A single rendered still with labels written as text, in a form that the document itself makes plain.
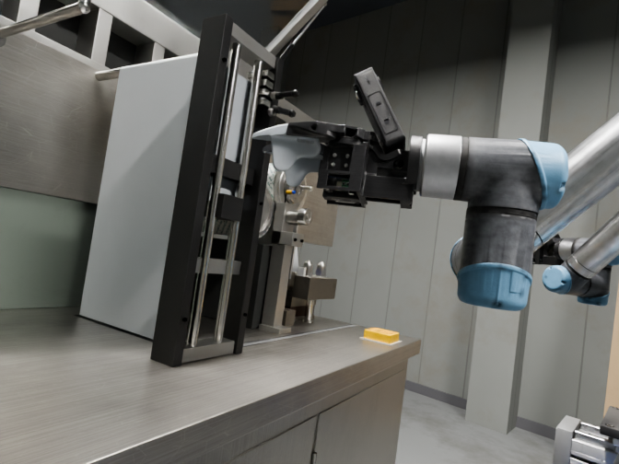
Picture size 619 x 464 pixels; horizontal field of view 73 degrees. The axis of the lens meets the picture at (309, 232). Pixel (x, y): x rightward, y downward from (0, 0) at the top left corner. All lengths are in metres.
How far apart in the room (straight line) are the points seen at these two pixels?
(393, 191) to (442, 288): 3.47
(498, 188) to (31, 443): 0.50
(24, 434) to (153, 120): 0.60
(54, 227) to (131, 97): 0.33
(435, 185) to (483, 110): 3.67
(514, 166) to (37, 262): 0.91
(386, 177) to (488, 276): 0.16
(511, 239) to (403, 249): 3.66
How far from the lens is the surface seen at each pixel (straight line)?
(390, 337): 1.07
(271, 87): 0.81
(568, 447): 1.23
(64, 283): 1.09
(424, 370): 4.09
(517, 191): 0.50
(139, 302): 0.86
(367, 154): 0.52
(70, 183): 1.07
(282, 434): 0.72
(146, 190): 0.87
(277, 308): 1.01
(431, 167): 0.50
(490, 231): 0.49
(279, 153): 0.53
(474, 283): 0.50
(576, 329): 3.71
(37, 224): 1.04
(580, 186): 0.65
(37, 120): 1.04
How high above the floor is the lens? 1.09
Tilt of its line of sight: 3 degrees up
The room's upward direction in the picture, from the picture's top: 8 degrees clockwise
